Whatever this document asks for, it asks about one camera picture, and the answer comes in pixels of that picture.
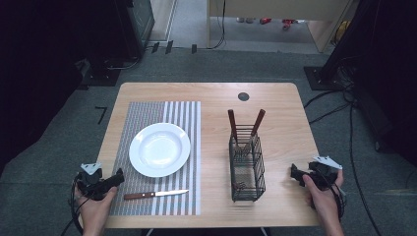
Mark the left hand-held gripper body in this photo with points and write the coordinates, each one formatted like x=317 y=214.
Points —
x=91 y=183

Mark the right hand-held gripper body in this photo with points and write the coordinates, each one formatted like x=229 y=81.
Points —
x=323 y=175

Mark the person's right hand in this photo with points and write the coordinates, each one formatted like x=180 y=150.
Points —
x=323 y=200

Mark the person's left hand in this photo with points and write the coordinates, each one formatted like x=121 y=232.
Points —
x=95 y=209

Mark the white round plate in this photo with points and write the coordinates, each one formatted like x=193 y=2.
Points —
x=159 y=149

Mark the striped woven placemat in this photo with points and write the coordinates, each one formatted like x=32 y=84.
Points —
x=183 y=196

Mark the black flat stand base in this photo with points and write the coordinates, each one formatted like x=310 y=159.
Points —
x=100 y=77

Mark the yellow object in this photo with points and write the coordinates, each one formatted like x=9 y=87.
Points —
x=341 y=31

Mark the red floor object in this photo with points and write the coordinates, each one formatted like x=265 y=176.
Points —
x=287 y=23
x=265 y=20

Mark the dark cabinet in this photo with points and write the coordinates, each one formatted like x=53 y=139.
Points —
x=137 y=23

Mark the light wooden desk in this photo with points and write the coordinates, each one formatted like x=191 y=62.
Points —
x=278 y=8

